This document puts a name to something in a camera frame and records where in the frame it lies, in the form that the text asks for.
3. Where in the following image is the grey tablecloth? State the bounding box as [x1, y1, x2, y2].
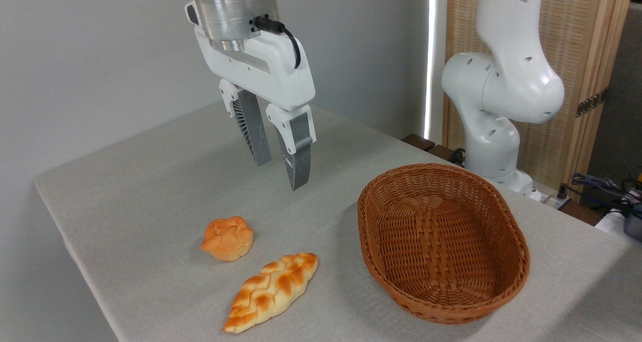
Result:
[34, 99, 642, 342]

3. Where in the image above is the wooden woven folding screen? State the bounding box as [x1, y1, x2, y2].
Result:
[443, 0, 635, 192]

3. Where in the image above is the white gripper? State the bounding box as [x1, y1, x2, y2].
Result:
[194, 26, 317, 192]

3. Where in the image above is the dark grey partition panel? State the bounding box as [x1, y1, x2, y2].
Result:
[587, 3, 642, 183]

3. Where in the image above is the round knotted bread roll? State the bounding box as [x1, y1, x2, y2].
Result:
[200, 216, 255, 262]

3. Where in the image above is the long braided bread loaf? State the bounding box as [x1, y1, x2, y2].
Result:
[222, 252, 319, 334]

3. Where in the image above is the dark brown wooden block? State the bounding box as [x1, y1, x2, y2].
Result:
[426, 144, 458, 162]
[401, 133, 436, 152]

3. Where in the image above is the grey plastic box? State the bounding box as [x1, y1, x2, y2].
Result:
[623, 204, 642, 242]

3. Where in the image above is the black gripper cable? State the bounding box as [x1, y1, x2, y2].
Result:
[253, 15, 302, 70]

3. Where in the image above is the brown oval wicker basket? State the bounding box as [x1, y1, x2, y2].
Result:
[357, 163, 531, 325]

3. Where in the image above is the bundle of grey-blue cables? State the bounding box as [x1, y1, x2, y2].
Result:
[570, 173, 642, 217]

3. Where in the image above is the dark metal screen hinge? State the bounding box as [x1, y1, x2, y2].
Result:
[575, 88, 609, 118]

